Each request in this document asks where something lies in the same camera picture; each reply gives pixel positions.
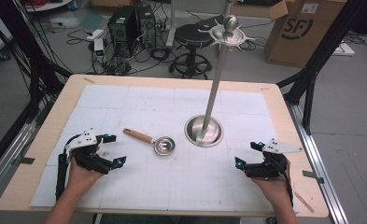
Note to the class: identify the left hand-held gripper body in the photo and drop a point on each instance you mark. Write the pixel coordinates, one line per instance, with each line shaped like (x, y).
(84, 138)

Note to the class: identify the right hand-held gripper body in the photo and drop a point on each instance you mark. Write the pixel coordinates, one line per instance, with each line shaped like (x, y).
(279, 146)

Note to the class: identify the steel utensil stand with hooks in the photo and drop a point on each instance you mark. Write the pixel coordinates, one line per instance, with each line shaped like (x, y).
(214, 85)

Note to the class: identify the person's left hand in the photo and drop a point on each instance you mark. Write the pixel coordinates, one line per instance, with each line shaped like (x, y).
(78, 177)

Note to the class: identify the person's right hand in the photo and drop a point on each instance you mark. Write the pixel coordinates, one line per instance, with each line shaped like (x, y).
(276, 189)

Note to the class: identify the black tape piece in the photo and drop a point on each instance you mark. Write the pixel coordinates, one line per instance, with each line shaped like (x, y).
(312, 175)
(24, 160)

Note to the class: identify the thin wooden stick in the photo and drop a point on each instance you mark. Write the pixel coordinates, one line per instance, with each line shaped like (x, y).
(304, 202)

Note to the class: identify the small white device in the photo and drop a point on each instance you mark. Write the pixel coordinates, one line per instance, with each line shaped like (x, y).
(99, 48)

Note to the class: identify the white power strip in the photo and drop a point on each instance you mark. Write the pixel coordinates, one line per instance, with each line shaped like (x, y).
(94, 34)

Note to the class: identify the large black computer tower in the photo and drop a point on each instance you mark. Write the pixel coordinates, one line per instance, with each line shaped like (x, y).
(122, 31)

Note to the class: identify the large cardboard box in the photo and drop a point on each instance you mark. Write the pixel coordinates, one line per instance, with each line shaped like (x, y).
(302, 34)

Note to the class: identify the slim black computer tower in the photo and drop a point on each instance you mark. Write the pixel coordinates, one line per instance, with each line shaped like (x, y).
(147, 26)

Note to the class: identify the black round stool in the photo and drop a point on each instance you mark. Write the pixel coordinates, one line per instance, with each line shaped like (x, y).
(189, 35)

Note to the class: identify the aluminium rail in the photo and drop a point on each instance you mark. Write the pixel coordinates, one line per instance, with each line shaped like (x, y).
(7, 155)
(319, 168)

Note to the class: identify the black metal frame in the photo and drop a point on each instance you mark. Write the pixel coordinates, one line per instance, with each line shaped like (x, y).
(324, 46)
(22, 46)

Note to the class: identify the white metal post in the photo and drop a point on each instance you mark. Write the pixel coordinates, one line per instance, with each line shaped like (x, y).
(171, 21)

